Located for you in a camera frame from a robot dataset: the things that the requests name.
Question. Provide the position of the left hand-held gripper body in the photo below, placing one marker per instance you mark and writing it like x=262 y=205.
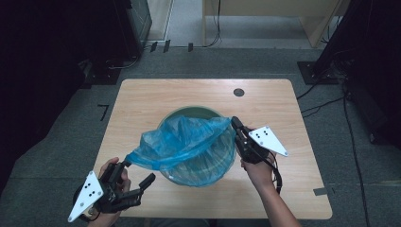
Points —
x=91 y=194

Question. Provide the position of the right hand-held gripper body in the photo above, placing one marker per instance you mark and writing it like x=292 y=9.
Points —
x=266 y=140

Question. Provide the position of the green plastic bucket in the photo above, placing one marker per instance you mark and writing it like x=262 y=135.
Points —
x=192 y=112

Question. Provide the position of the blue plastic bag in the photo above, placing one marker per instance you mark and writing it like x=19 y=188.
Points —
x=183 y=142

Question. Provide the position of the person's left hand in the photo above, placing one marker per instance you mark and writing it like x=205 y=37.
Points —
x=107 y=165

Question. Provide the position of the person's right hand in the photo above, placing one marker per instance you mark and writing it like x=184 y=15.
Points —
x=260 y=173

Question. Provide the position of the dark round table grommet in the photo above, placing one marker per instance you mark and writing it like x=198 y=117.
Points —
x=239 y=92

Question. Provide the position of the black metal stand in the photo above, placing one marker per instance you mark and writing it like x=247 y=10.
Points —
x=318 y=73

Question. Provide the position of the black stand base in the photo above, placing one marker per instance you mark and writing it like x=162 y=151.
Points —
x=104 y=75

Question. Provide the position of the light wooden desk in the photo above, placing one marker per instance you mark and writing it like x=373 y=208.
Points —
x=268 y=8

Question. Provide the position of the white panel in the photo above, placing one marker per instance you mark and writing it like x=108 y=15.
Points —
x=159 y=19

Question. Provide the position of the black curtain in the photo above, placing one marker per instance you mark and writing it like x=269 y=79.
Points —
x=38 y=63

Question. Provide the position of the dark curtain with equipment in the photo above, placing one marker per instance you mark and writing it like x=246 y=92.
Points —
x=387 y=63

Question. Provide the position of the dark cabinet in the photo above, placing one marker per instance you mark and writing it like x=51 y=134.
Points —
x=132 y=28

